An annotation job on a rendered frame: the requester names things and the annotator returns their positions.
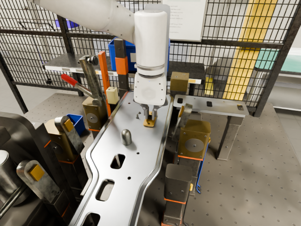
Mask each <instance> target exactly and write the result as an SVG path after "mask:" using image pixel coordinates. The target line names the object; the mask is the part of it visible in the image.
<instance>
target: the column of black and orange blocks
mask: <svg viewBox="0 0 301 226"><path fill-rule="evenodd" d="M114 47H115V55H116V57H115V61H116V72H117V74H118V82H119V96H120V100H121V98H122V97H123V95H124V94H125V93H126V92H127V91H130V87H129V78H128V72H129V69H128V57H127V55H126V43H125V40H124V39H121V38H115V39H114Z"/></svg>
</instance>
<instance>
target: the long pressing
mask: <svg viewBox="0 0 301 226"><path fill-rule="evenodd" d="M166 98H167V100H168V105H167V106H162V107H161V108H159V109H158V110H157V113H158V114H157V117H156V120H155V123H154V126H144V125H143V123H144V120H145V116H144V110H143V109H142V107H141V106H140V105H139V104H138V103H135V102H133V99H134V91H127V92H126V93H125V94H124V95H123V97H122V98H121V100H120V101H119V103H118V105H117V106H116V107H115V109H114V110H113V112H112V113H111V115H110V117H109V118H108V120H107V121H106V122H105V124H104V126H103V127H102V129H101V130H100V132H99V133H98V134H97V136H96V138H95V139H94V141H93V142H92V144H91V145H90V146H89V148H88V149H87V151H86V153H85V160H86V163H87V166H88V168H89V170H90V172H91V175H92V180H91V183H90V184H89V186H88V188H87V190H86V192H85V194H84V196H83V198H82V200H81V201H80V203H79V205H78V207H77V209H76V211H75V213H74V214H73V216H72V218H71V220H70V222H69V224H68V225H67V226H83V223H84V221H85V219H86V217H87V216H88V215H89V214H91V213H93V214H97V215H99V216H100V220H99V222H98V224H97V226H137V223H138V219H139V215H140V211H141V207H142V203H143V199H144V195H145V192H146V190H147V188H148V187H149V186H150V185H151V183H152V182H153V181H154V179H155V178H156V177H157V175H158V174H159V172H160V170H161V165H162V160H163V154H164V150H165V145H166V140H167V135H168V129H169V125H170V120H171V116H172V110H173V104H174V98H173V97H172V96H171V95H167V94H166ZM128 103H130V104H128ZM138 112H141V114H138ZM137 114H138V117H139V119H136V115H137ZM124 129H128V130H129V131H130V133H131V137H132V143H131V144H130V145H127V146H125V145H123V144H122V143H121V132H122V130H124ZM137 152H139V154H137ZM116 155H123V156H125V160H124V162H123V165H122V167H121V168H120V169H113V168H111V165H112V163H113V161H114V159H115V156H116ZM128 177H131V179H130V180H128V179H127V178H128ZM105 180H111V181H114V186H113V188H112V191H111V193H110V196H109V198H108V200H107V201H100V200H97V199H96V196H97V194H98V192H99V190H100V188H101V186H102V184H103V182H104V181H105Z"/></svg>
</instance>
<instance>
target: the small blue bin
mask: <svg viewBox="0 0 301 226"><path fill-rule="evenodd" d="M66 116H68V117H69V118H70V121H71V122H72V123H73V125H74V128H75V129H76V131H77V133H78V135H79V136H80V135H81V134H82V132H83V131H84V130H85V124H84V121H83V116H82V115H76V114H67V115H66Z"/></svg>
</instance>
